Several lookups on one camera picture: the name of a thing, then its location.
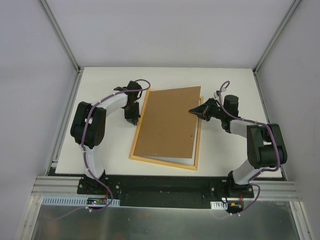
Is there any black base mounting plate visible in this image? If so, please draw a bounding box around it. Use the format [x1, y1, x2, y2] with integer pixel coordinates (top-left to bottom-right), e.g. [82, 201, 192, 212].
[77, 174, 254, 209]

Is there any right white slotted cable duct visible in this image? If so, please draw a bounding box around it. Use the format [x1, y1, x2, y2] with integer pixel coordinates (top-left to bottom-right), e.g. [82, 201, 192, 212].
[210, 201, 228, 211]

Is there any yellow photo frame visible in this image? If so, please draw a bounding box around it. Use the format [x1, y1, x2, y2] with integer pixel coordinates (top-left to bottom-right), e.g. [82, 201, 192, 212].
[128, 88, 205, 172]

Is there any right aluminium corner post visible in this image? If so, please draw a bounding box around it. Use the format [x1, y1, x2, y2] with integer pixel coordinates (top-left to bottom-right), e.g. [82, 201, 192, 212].
[252, 0, 303, 76]

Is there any aluminium corner post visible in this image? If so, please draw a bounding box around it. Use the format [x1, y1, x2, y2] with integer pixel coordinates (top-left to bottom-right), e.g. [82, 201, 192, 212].
[37, 0, 81, 73]
[252, 0, 303, 76]

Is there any left white slotted cable duct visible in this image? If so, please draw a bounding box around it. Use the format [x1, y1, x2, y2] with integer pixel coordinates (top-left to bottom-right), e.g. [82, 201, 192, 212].
[42, 196, 120, 208]

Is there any white slotted cable duct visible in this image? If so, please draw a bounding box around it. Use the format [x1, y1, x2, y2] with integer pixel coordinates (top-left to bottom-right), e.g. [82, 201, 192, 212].
[42, 196, 120, 208]
[210, 201, 228, 211]

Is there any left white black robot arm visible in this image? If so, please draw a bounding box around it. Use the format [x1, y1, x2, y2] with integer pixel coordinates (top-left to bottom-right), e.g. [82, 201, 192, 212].
[70, 79, 150, 195]

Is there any brown cardboard backing board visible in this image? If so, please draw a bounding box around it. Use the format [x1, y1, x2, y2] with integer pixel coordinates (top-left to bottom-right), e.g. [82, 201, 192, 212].
[132, 85, 202, 160]

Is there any aluminium front rail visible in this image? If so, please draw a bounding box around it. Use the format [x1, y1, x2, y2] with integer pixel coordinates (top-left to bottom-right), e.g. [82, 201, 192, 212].
[31, 176, 302, 202]

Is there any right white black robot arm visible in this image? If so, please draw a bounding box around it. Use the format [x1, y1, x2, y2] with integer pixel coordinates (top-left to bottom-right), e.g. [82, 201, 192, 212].
[188, 95, 288, 199]

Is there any printed street photo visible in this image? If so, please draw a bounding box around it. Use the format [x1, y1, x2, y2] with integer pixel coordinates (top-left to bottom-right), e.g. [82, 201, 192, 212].
[144, 96, 201, 166]

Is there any left aluminium corner post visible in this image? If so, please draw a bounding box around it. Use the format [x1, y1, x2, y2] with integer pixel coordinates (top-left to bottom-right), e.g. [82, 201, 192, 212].
[37, 0, 81, 73]

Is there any shiny metal sheet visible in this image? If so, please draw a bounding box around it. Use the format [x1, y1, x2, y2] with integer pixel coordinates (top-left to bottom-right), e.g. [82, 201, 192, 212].
[32, 201, 299, 240]

